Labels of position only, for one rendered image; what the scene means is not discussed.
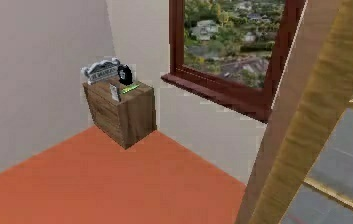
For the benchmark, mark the grey ornate plaque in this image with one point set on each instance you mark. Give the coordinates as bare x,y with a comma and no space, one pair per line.
100,71

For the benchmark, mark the green flat stick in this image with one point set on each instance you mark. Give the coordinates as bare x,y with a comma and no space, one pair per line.
130,88

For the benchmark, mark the red-brown framed window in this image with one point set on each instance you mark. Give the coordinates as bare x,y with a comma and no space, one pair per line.
230,40

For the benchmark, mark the black round clock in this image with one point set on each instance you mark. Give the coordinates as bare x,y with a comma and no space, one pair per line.
125,74

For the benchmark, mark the brown wooden bedside cabinet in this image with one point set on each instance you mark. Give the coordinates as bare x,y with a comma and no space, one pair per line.
124,111

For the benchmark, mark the small grey card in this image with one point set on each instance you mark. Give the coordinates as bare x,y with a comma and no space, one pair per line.
114,93

